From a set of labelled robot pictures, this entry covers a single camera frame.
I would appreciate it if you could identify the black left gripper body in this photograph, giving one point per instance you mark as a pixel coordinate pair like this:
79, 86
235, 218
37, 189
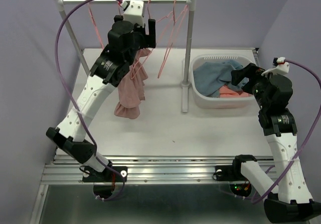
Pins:
141, 38

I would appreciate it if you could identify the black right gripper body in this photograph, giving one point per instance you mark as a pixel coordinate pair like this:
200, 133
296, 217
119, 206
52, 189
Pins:
259, 87

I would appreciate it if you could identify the pink wire hanger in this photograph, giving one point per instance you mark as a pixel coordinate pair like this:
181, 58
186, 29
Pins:
143, 58
176, 22
164, 17
95, 26

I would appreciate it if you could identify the salmon orange skirt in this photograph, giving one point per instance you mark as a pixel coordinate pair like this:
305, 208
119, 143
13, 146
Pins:
226, 92

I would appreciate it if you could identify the blue denim skirt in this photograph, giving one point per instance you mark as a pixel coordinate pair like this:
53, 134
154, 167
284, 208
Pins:
211, 76

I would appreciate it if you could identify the dusty pink ruffled dress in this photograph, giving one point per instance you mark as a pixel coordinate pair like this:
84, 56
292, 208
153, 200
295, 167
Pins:
131, 89

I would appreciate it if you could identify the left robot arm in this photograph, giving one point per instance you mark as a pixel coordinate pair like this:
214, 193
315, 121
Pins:
125, 39

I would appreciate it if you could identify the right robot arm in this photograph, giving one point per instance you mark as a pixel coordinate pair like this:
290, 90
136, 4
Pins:
287, 199

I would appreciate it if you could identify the white clothes rack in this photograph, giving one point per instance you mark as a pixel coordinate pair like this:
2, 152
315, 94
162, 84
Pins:
67, 7

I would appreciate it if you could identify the white plastic basket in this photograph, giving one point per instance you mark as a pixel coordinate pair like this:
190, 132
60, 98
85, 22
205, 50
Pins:
208, 102

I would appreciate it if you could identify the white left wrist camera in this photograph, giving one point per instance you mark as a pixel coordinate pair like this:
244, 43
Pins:
133, 11

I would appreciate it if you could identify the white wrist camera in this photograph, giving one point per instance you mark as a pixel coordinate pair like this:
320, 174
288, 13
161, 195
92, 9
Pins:
133, 11
281, 67

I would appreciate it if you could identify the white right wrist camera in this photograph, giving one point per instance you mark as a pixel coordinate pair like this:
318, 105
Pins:
281, 67

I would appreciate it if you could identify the empty pink wire hanger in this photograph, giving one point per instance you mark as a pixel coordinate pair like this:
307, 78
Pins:
95, 26

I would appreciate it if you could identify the aluminium mounting rail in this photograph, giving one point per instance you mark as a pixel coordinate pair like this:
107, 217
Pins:
142, 170

